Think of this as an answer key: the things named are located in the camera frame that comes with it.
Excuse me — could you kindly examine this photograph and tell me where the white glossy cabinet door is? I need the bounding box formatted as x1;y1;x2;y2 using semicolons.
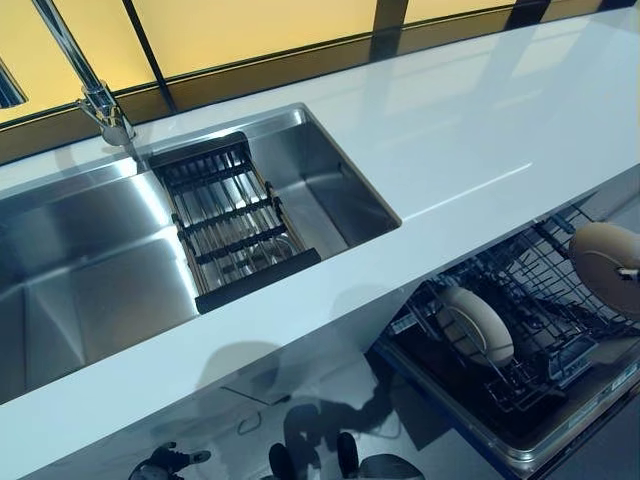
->
209;322;402;404
0;379;281;480

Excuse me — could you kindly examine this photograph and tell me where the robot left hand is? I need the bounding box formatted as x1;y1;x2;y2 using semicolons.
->
131;445;213;480

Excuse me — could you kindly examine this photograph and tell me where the black robot left foot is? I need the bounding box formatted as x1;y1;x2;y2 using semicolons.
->
269;441;297;480

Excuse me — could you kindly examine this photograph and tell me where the beige ceramic plate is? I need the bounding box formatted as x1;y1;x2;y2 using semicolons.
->
436;285;516;369
568;221;640;318

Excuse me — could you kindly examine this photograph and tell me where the black robot foot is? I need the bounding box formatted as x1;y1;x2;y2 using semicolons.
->
336;431;359;480
269;441;297;480

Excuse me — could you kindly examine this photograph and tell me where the black sink drying rack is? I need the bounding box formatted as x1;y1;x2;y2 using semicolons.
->
148;131;323;316

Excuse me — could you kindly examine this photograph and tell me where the chrome pull-down kitchen faucet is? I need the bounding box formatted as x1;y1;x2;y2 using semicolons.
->
0;0;139;148

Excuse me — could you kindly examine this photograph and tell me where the dishwasher door with control strip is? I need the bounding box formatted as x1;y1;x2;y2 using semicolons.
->
368;309;640;480

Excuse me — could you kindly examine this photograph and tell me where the black robot right foot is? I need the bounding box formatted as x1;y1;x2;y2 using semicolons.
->
336;431;359;480

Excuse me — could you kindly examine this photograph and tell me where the stainless steel kitchen sink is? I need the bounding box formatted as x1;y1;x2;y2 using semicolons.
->
0;101;404;407

